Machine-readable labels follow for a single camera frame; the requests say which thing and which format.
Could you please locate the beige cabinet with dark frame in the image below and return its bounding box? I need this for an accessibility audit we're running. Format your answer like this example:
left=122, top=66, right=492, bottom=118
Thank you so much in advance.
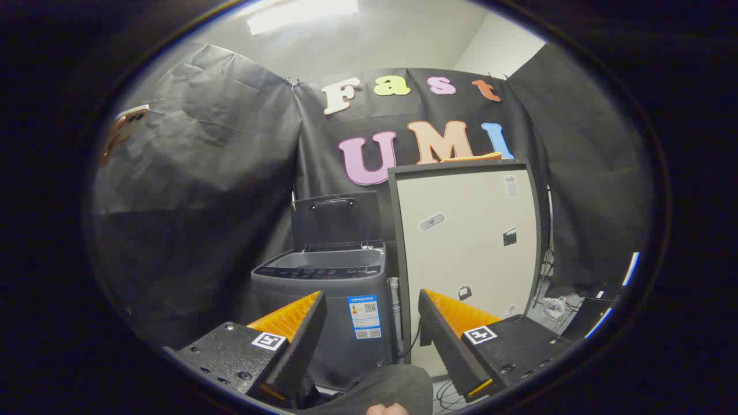
left=387, top=160, right=546, bottom=379

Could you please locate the grey drain hose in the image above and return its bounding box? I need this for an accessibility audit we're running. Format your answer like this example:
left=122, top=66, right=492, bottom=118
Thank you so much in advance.
left=387, top=277, right=405, bottom=361

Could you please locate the clear plastic bag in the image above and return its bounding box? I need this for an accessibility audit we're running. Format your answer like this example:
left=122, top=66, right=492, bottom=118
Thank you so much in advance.
left=542, top=296, right=569, bottom=322

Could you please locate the grey washing machine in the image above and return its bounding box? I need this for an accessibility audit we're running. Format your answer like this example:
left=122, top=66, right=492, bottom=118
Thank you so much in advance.
left=251, top=241, right=405, bottom=390

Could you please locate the white orange device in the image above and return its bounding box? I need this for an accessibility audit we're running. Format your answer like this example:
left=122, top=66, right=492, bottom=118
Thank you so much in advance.
left=103, top=104, right=150, bottom=166

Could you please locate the orange button shirt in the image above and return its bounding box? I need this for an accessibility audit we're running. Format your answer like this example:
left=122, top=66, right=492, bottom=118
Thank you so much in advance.
left=441, top=152, right=503, bottom=164

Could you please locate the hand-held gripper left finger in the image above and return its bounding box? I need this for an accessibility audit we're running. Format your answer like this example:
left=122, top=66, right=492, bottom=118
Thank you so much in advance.
left=163, top=290, right=327, bottom=408

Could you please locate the black backdrop cloth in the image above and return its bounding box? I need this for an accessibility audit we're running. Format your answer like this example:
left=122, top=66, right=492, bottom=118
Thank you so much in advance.
left=92, top=41, right=655, bottom=352

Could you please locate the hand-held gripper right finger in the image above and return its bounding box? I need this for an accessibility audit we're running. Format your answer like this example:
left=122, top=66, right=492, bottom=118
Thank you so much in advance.
left=419, top=289, right=573, bottom=403

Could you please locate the black box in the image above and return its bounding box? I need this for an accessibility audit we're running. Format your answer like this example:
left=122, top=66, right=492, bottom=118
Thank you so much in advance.
left=562, top=282, right=624, bottom=342

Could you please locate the person's grey trouser leg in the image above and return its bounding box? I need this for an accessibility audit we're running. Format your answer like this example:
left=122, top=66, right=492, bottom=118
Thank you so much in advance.
left=300, top=364, right=434, bottom=415

